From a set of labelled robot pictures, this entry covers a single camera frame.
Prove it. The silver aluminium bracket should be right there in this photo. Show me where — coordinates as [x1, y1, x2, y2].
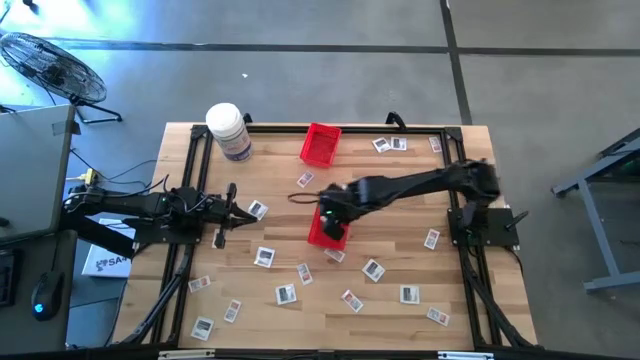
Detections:
[157, 349, 216, 360]
[437, 350, 495, 360]

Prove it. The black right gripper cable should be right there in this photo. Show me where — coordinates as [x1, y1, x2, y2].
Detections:
[287, 191, 324, 205]

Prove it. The white printed box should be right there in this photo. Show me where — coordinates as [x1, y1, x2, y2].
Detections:
[81, 217, 139, 279]

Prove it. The grey panel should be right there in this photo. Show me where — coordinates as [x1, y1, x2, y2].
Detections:
[0, 103, 76, 246]

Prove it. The black keyboard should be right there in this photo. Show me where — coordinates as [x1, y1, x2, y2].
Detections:
[0, 248, 24, 309]

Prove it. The red plastic basket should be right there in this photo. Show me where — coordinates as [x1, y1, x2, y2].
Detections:
[306, 202, 351, 252]
[299, 122, 344, 169]

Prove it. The grey metal cart frame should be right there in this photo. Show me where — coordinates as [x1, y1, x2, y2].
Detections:
[551, 127, 640, 294]

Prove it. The black computer mouse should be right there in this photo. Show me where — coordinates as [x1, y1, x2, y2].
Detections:
[29, 269, 66, 322]

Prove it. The grey tape strip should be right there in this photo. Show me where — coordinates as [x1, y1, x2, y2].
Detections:
[52, 119, 81, 137]

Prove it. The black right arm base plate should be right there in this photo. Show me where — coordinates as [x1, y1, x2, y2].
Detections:
[447, 207, 521, 247]

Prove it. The dark grey desk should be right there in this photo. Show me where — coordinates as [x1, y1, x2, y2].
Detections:
[0, 229, 79, 354]

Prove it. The white wipes canister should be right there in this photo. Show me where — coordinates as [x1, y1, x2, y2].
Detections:
[204, 102, 254, 163]

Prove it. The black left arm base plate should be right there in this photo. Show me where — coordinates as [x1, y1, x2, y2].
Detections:
[130, 217, 204, 246]

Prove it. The black base lever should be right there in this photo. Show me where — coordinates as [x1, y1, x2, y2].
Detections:
[504, 209, 530, 232]

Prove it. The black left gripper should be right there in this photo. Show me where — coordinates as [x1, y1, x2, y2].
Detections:
[199, 182, 258, 250]

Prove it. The black floor fan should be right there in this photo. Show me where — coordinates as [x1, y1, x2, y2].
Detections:
[0, 31, 124, 125]

